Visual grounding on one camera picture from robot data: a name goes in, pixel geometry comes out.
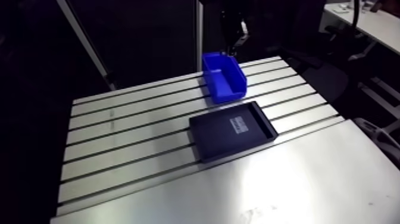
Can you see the grey slanted post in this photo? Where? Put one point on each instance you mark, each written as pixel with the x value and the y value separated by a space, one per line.
pixel 85 42

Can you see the dark blue-grey tray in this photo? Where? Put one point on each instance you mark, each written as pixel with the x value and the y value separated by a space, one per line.
pixel 218 134

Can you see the white desk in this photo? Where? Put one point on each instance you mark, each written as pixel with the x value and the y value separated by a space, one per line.
pixel 375 25

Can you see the black office chair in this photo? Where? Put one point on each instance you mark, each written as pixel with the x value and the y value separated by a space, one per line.
pixel 325 72

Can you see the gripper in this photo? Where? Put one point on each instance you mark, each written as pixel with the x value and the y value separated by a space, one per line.
pixel 232 28

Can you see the blue bin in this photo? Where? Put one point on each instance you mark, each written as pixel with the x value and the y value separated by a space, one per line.
pixel 223 82

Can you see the grey upright post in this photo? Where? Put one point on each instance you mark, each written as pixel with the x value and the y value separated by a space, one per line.
pixel 199 34

